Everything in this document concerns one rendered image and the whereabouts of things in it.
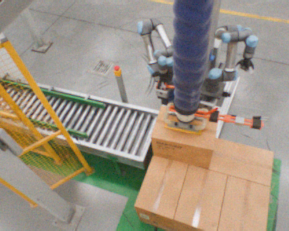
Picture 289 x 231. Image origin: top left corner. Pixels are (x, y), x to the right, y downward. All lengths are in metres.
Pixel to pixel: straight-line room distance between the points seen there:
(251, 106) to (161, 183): 1.95
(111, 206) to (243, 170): 1.56
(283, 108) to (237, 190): 1.75
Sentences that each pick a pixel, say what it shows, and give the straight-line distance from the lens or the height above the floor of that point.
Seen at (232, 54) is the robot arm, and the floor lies 1.44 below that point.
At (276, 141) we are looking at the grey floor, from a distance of 3.84.
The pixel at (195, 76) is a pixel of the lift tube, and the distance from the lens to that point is 1.94.
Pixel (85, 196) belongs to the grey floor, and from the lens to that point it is 3.47.
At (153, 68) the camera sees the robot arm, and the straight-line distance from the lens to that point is 2.71.
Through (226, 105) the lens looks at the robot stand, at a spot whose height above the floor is 0.23.
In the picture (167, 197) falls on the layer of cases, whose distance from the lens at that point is 2.72.
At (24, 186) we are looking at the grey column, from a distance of 2.42.
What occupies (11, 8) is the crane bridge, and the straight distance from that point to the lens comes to 0.36.
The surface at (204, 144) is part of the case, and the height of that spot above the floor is 0.94.
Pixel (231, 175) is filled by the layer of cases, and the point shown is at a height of 0.54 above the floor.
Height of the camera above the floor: 3.12
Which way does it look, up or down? 55 degrees down
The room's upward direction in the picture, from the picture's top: 10 degrees counter-clockwise
